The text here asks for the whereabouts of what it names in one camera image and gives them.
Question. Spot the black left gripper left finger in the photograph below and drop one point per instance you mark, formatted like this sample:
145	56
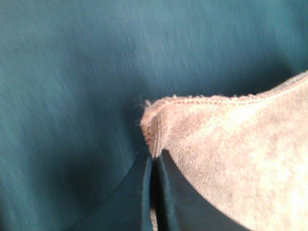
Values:
128	208

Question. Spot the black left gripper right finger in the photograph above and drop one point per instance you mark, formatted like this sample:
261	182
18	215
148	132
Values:
179	207

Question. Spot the brown towel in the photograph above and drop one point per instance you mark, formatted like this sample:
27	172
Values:
247	156

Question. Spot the black table cloth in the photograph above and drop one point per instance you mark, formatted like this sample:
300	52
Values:
75	76

